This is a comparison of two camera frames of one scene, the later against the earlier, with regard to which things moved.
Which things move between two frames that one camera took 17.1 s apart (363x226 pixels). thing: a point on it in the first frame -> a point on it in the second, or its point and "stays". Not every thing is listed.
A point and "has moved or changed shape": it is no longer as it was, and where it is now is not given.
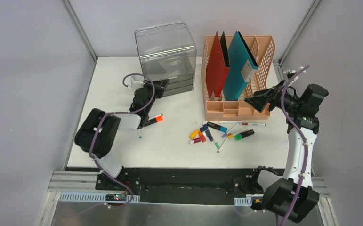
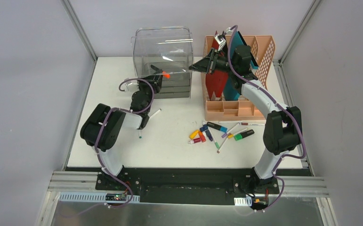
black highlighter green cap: [239, 137] stays
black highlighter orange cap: [156, 119] -> [165, 75]
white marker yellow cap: [231, 135] stays
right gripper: [261, 98] -> [207, 64]
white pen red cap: [254, 124] stays
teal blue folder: [241, 65] stays
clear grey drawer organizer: [167, 52] has moved or changed shape
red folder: [216, 72] stays
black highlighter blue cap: [217, 127] stays
